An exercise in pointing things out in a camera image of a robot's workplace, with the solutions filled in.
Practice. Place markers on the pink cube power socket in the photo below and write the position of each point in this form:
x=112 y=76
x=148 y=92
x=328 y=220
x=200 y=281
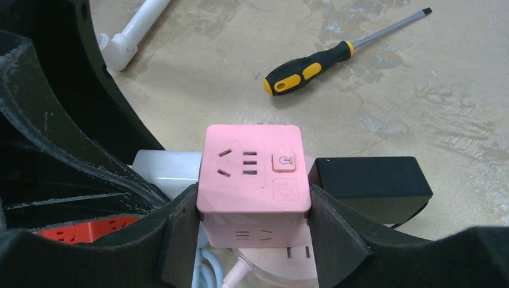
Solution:
x=254 y=198

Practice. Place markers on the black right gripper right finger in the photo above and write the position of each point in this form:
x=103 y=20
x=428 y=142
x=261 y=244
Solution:
x=352 y=250

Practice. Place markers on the black yellow flathead screwdriver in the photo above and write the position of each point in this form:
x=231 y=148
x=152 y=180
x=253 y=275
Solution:
x=297 y=73

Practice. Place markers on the red cube socket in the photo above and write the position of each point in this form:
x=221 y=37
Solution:
x=86 y=232

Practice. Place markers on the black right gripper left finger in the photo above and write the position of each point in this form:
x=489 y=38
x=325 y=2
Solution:
x=157 y=250

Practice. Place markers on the white PVC pipe frame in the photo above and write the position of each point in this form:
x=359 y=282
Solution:
x=119 y=50

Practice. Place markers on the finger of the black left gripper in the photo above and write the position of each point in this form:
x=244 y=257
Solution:
x=48 y=48
x=51 y=172

